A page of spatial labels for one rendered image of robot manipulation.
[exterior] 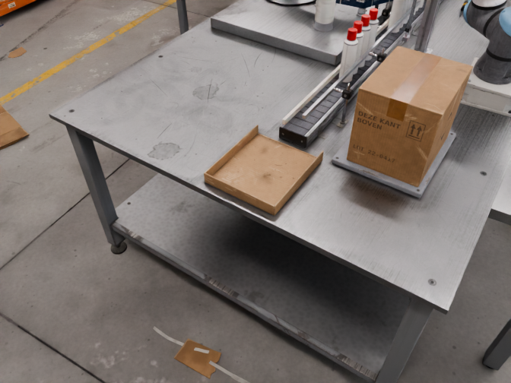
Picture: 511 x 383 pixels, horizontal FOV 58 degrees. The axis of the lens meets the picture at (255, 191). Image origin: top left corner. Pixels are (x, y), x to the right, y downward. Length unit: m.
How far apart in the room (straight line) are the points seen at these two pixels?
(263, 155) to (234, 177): 0.14
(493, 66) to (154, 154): 1.25
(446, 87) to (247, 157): 0.64
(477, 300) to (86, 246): 1.89
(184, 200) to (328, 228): 1.08
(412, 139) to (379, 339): 0.82
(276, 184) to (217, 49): 0.91
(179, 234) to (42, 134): 1.47
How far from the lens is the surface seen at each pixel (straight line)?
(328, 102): 1.72
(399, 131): 1.39
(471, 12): 1.97
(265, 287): 1.93
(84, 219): 2.63
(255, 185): 1.43
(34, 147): 3.21
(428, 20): 2.18
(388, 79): 1.43
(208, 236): 2.10
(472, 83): 1.91
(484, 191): 1.58
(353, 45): 1.77
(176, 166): 1.53
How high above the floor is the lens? 1.83
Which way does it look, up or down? 45 degrees down
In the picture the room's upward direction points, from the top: straight up
